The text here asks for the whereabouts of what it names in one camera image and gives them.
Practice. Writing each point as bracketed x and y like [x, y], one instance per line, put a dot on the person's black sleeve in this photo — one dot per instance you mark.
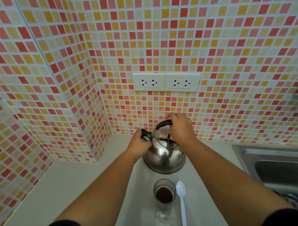
[282, 217]
[65, 223]

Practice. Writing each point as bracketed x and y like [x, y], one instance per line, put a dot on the person's right forearm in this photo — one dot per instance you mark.
[228, 184]

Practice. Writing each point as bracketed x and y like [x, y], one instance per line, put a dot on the person's right hand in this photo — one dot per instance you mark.
[181, 130]

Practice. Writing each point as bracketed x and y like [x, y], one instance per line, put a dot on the person's black right sleeve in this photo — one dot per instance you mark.
[282, 217]

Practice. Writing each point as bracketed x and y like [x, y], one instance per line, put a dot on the white double wall socket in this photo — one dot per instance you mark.
[149, 82]
[182, 82]

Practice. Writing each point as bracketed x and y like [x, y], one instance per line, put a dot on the white plastic spoon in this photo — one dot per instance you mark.
[181, 193]

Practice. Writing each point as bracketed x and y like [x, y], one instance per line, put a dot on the person's left fingers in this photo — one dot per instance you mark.
[142, 137]

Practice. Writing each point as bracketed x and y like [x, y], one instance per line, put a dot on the person's left hand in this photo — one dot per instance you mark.
[137, 146]

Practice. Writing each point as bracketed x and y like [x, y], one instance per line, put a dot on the stainless steel sink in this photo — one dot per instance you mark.
[267, 167]

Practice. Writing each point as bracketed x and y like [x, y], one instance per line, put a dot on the striped cloth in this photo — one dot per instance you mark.
[289, 199]

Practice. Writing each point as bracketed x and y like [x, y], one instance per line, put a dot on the person's right fingers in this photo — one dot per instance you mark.
[177, 116]

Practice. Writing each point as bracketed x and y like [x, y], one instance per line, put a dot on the glass with coffee powder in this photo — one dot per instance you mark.
[164, 195]

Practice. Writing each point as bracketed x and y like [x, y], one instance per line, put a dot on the person's black left sleeve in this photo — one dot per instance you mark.
[65, 223]

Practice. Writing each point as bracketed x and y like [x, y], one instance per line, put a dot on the person's left forearm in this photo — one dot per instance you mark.
[102, 193]

